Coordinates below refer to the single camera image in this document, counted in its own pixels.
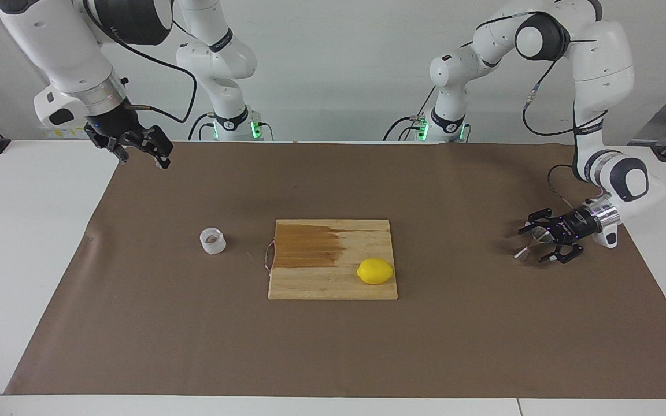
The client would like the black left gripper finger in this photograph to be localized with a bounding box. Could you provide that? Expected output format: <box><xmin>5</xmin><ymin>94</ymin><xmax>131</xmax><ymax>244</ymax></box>
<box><xmin>539</xmin><ymin>243</ymin><xmax>583</xmax><ymax>265</ymax></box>
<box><xmin>518</xmin><ymin>207</ymin><xmax>559</xmax><ymax>235</ymax></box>

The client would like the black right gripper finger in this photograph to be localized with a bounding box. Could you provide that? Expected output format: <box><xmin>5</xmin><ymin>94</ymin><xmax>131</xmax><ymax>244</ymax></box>
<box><xmin>105</xmin><ymin>138</ymin><xmax>130</xmax><ymax>164</ymax></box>
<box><xmin>135</xmin><ymin>126</ymin><xmax>173</xmax><ymax>169</ymax></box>

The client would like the stainless steel jigger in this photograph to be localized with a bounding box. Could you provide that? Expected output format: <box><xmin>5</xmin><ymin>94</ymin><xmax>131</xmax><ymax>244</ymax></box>
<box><xmin>513</xmin><ymin>226</ymin><xmax>552</xmax><ymax>263</ymax></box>

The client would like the clear plastic cup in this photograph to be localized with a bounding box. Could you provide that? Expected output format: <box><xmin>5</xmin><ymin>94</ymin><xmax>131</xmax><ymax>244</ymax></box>
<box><xmin>199</xmin><ymin>227</ymin><xmax>227</xmax><ymax>255</ymax></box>

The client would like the yellow lemon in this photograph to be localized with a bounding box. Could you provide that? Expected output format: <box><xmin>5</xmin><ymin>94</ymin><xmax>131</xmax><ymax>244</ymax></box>
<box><xmin>356</xmin><ymin>258</ymin><xmax>395</xmax><ymax>285</ymax></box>

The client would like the brown paper mat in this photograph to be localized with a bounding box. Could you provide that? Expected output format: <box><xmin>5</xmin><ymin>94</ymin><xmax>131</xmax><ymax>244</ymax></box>
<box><xmin>5</xmin><ymin>140</ymin><xmax>666</xmax><ymax>399</ymax></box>

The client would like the wooden cutting board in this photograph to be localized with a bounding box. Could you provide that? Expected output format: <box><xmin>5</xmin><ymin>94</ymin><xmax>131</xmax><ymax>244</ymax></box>
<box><xmin>264</xmin><ymin>218</ymin><xmax>399</xmax><ymax>301</ymax></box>

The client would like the black base cable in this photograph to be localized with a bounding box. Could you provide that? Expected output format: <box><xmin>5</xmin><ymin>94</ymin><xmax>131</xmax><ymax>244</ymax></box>
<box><xmin>383</xmin><ymin>87</ymin><xmax>439</xmax><ymax>141</ymax></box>
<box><xmin>187</xmin><ymin>113</ymin><xmax>218</xmax><ymax>141</ymax></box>

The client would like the white yellow wall box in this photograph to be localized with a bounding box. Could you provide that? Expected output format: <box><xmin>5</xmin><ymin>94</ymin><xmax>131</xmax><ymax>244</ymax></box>
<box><xmin>41</xmin><ymin>126</ymin><xmax>88</xmax><ymax>139</ymax></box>

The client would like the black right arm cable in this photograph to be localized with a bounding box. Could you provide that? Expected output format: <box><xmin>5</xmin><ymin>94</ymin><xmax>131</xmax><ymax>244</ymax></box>
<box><xmin>79</xmin><ymin>0</ymin><xmax>198</xmax><ymax>125</ymax></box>

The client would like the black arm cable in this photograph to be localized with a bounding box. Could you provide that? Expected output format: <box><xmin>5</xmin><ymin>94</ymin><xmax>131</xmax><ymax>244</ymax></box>
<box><xmin>79</xmin><ymin>0</ymin><xmax>198</xmax><ymax>125</ymax></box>
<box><xmin>475</xmin><ymin>10</ymin><xmax>608</xmax><ymax>209</ymax></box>

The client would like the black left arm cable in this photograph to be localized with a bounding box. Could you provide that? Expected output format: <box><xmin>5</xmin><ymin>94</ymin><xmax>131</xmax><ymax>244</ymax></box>
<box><xmin>475</xmin><ymin>10</ymin><xmax>608</xmax><ymax>209</ymax></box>

